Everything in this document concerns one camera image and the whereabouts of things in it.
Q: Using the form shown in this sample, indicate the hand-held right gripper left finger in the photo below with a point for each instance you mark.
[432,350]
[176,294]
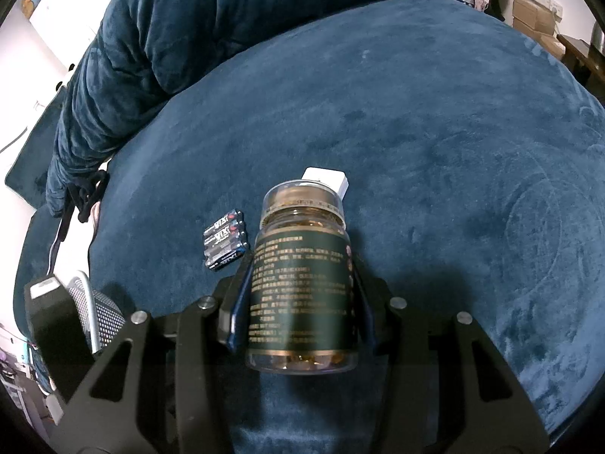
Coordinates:
[236,314]

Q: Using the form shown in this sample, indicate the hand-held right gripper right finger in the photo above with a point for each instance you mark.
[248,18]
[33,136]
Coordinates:
[366,314]

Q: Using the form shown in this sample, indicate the amber bottle with green label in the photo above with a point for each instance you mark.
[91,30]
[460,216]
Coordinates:
[302,283]

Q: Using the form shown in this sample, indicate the pack of black batteries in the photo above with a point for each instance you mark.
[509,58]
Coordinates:
[224,241]

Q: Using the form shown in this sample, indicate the pink cloth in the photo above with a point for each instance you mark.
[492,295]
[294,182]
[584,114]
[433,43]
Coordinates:
[97,215]

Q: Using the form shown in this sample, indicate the white pronged charger plug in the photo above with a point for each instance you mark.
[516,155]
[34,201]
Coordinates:
[331,177]

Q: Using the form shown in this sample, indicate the dark blue pillow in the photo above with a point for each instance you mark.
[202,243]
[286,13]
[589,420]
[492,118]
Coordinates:
[33,161]

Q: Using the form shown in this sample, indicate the dark blue plush bed sheet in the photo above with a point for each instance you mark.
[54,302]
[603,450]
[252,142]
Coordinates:
[425,151]

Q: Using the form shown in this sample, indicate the dark blue plush comforter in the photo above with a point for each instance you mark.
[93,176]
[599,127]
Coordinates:
[189,33]

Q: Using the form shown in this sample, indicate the white cabinet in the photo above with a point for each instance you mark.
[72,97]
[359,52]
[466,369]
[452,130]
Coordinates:
[61,19]

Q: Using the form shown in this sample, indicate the cardboard box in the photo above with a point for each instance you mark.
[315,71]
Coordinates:
[534,26]
[553,46]
[529,7]

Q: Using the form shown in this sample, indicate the dark wooden table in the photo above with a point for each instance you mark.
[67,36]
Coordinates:
[579,54]

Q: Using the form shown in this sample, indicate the metal kettle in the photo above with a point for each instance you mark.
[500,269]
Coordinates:
[598,38]

